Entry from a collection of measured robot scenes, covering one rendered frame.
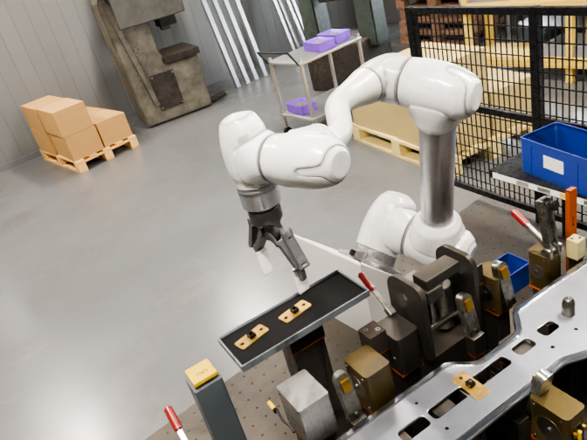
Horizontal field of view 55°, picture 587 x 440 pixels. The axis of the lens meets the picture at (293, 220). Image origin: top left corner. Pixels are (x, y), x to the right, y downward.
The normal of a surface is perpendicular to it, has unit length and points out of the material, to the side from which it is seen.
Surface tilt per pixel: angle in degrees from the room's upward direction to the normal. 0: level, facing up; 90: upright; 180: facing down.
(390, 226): 50
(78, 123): 90
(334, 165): 90
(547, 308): 0
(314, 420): 90
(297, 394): 0
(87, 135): 90
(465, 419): 0
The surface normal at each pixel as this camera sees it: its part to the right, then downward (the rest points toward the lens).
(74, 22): 0.61, 0.25
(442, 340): -0.23, -0.85
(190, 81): 0.43, 0.34
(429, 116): -0.52, 0.73
